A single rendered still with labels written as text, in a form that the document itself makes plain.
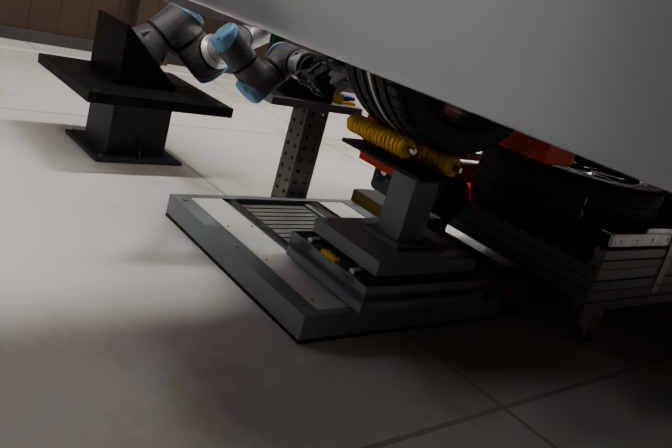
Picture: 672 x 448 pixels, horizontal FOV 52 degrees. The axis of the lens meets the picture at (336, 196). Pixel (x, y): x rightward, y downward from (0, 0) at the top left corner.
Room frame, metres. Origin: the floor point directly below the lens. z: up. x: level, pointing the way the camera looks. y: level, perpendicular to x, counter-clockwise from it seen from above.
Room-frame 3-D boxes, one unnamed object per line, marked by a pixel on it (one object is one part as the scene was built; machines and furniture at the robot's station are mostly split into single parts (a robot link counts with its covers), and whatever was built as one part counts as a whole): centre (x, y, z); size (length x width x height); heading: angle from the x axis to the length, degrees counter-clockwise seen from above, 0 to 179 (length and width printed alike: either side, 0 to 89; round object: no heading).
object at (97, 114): (2.81, 0.92, 0.15); 0.60 x 0.60 x 0.30; 43
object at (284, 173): (2.67, 0.18, 0.21); 0.10 x 0.10 x 0.42; 41
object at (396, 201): (1.95, -0.21, 0.32); 0.40 x 0.30 x 0.28; 131
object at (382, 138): (1.93, -0.07, 0.51); 0.29 x 0.06 x 0.06; 41
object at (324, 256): (1.95, -0.21, 0.13); 0.50 x 0.36 x 0.10; 131
